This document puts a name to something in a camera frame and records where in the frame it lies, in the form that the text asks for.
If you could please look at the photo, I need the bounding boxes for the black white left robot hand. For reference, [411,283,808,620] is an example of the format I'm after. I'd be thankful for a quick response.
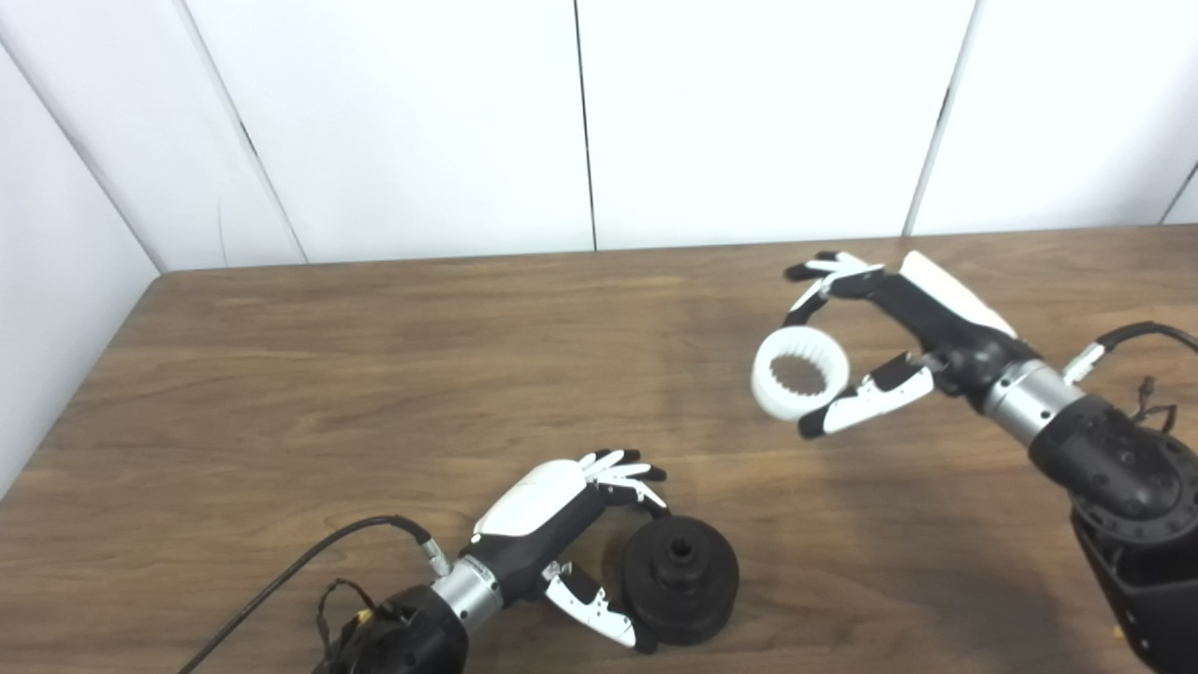
[468,449,670,653]

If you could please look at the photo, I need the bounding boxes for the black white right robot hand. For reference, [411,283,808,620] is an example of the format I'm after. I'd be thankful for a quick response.
[784,250,1040,439]

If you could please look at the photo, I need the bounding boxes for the round black plastic part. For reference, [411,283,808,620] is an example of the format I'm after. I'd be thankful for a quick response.
[621,516,740,647]

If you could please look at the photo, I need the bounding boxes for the white toothed plastic ring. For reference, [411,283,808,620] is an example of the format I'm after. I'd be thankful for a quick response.
[751,328,851,419]

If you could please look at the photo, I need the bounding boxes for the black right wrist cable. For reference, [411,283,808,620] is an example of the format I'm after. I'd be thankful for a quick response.
[1062,321,1198,385]

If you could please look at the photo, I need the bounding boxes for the thin right arm wires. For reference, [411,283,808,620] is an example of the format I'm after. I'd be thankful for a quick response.
[1128,377,1180,432]

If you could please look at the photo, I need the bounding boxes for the thin arm wires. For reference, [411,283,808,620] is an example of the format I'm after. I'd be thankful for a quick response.
[316,579,375,656]
[1128,377,1180,432]

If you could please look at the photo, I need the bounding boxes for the thin left arm wires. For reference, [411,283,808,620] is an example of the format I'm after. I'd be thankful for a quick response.
[316,579,375,656]

